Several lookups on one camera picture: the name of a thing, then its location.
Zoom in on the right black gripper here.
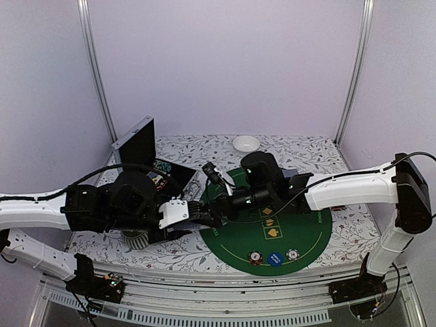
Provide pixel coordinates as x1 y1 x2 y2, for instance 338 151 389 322
196 184 275 228

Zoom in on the red chip stack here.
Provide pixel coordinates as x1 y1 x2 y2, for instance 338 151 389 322
248 251 263 266

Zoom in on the blue small blind button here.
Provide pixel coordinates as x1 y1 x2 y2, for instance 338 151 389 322
267 252 284 267

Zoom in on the white chip stack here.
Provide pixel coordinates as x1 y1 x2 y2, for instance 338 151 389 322
286 249 300 262

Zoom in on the blue playing card deck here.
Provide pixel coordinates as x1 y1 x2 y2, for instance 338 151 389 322
175 215 216 231

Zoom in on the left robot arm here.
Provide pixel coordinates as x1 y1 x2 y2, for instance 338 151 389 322
1 163 193 296

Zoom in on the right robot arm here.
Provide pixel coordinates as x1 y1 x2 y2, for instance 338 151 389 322
202 151 433 297

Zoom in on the striped ceramic mug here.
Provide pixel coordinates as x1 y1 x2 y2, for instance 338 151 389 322
121 230 149 250

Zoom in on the poker chips back row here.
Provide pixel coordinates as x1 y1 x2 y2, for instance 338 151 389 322
153 160 172 173

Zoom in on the round green poker mat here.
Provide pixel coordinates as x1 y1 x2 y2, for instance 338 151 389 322
196 164 333 277

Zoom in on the white ceramic bowl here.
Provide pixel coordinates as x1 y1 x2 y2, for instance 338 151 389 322
232 136 260 153

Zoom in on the aluminium poker chip case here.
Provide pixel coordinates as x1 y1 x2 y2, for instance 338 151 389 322
112 116 198 188

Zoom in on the red black triangle button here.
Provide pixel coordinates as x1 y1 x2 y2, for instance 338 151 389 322
331 206 346 212

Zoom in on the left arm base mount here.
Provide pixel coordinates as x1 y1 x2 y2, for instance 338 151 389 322
65 272 125 304

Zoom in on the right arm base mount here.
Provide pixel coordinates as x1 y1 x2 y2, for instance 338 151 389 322
328 272 388 304

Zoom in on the right aluminium frame post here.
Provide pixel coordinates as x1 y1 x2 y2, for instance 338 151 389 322
334 0 375 147

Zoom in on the aluminium frame post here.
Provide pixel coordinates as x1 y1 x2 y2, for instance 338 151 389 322
334 0 375 147
77 0 117 142

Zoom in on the left aluminium frame post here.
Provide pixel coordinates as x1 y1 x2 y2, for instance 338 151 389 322
77 0 117 142

